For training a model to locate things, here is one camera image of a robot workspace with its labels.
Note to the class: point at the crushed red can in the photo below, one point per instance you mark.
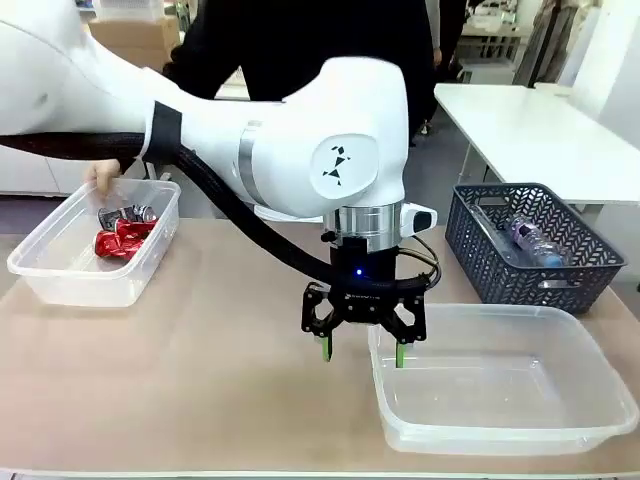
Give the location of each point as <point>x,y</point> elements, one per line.
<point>122,239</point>

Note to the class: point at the dark grey lattice basket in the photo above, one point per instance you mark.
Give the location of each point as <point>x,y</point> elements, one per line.
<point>480,270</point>

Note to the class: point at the translucent white storage box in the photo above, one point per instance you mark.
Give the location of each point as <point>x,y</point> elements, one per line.
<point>120,7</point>

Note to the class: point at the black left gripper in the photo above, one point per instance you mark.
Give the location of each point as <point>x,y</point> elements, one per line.
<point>367,295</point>

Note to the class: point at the large white table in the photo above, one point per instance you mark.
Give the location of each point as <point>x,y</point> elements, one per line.
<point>530,130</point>

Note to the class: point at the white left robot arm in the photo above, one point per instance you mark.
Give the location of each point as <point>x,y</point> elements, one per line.
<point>300,125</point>

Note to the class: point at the crushed silver black can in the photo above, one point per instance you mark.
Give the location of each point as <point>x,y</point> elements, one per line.
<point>127,214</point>

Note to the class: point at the plastic bottle purple label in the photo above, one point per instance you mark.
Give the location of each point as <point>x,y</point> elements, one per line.
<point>532,240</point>

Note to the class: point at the small white background desk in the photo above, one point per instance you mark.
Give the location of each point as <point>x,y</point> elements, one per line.
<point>492,55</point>

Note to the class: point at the clear plastic bottle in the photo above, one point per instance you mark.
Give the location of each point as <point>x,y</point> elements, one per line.
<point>487,225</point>

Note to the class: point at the white folding table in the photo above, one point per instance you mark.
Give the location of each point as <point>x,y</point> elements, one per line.
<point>231,85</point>

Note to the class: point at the person's right hand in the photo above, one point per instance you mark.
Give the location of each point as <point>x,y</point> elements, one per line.
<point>102,175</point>

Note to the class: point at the bystander with grey sleeve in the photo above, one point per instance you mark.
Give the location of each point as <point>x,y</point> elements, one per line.
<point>437,35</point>

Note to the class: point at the person's right forearm black sleeve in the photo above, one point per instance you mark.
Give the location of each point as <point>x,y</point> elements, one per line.
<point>195,65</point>

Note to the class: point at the clear plastic container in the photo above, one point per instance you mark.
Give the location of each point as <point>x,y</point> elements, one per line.
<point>500,390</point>
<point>75,275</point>

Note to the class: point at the person in black top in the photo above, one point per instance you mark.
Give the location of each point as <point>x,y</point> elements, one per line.
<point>300,45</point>

